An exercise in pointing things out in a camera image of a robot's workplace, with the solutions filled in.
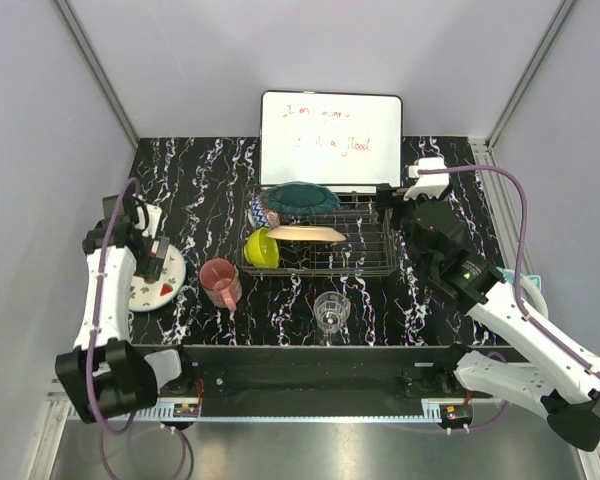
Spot black wire dish rack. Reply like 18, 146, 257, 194
236, 184, 402, 277

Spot teal cat-ear headphones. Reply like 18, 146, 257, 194
497, 267, 549, 319

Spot red patterned bowl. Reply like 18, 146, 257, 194
247, 195, 280, 229

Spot white dry-erase board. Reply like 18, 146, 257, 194
260, 90, 403, 192

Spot orange floral plate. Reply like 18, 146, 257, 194
266, 225, 346, 243

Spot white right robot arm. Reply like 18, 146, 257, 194
375, 184, 600, 452

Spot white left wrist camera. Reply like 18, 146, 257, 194
131, 196, 163, 240

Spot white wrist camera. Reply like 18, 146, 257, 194
403, 157, 450, 201
131, 196, 163, 240

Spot white watermelon plate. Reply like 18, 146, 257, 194
129, 244, 187, 313

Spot clear drinking glass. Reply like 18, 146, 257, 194
313, 291, 351, 334

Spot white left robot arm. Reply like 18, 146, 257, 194
55, 193, 196, 423

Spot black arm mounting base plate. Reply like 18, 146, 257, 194
160, 345, 466, 420

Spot yellow-green bowl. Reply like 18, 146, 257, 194
243, 227, 280, 268

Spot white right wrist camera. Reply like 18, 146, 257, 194
403, 157, 450, 201

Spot pink mug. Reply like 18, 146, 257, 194
199, 258, 242, 312

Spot teal scalloped plate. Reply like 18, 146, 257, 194
261, 182, 339, 216

